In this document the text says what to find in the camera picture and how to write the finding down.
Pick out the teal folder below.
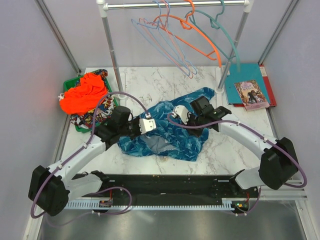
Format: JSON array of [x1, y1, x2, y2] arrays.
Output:
[[224, 63, 270, 105]]

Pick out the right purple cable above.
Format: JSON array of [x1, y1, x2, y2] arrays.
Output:
[[166, 112, 308, 189]]

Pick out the orange cloth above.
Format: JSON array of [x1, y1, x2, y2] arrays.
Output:
[[59, 72, 108, 115]]

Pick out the illustrated paperback book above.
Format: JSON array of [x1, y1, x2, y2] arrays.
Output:
[[234, 79, 270, 111]]

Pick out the colourful comic print cloth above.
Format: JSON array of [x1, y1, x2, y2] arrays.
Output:
[[63, 68, 118, 133]]

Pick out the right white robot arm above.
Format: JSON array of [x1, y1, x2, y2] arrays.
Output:
[[186, 96, 298, 197]]

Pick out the pink wire hanger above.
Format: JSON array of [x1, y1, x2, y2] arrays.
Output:
[[138, 0, 195, 79]]

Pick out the red folder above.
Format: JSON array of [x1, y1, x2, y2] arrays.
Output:
[[259, 65, 277, 107]]

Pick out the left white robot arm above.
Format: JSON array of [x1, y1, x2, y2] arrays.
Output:
[[28, 106, 145, 219]]

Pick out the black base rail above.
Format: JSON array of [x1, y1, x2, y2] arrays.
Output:
[[93, 171, 258, 206]]

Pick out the light blue wire hanger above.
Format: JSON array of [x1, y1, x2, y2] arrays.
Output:
[[130, 0, 198, 76]]

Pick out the silver clothes rack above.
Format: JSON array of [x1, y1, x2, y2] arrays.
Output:
[[96, 0, 254, 94]]

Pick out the light blue cable duct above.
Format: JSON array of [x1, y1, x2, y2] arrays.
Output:
[[64, 197, 235, 211]]

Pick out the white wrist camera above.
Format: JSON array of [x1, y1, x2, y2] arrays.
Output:
[[139, 118, 157, 135], [172, 105, 189, 125]]

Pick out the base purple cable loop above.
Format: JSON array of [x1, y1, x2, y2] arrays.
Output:
[[91, 186, 133, 216]]

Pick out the orange plastic hanger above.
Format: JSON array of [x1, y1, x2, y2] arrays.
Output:
[[154, 0, 222, 67]]

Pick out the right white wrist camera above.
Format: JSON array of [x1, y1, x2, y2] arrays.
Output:
[[172, 105, 189, 125]]

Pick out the blue leaf print shorts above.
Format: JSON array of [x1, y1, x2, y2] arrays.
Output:
[[117, 87, 215, 162]]

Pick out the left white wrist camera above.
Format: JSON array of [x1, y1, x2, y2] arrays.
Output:
[[139, 118, 157, 135]]

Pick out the teal plastic hanger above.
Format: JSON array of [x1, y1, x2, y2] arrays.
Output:
[[184, 0, 241, 71]]

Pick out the green plastic tray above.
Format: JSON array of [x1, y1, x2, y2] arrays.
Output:
[[59, 69, 118, 133]]

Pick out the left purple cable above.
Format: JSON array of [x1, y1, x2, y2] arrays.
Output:
[[30, 91, 152, 220]]

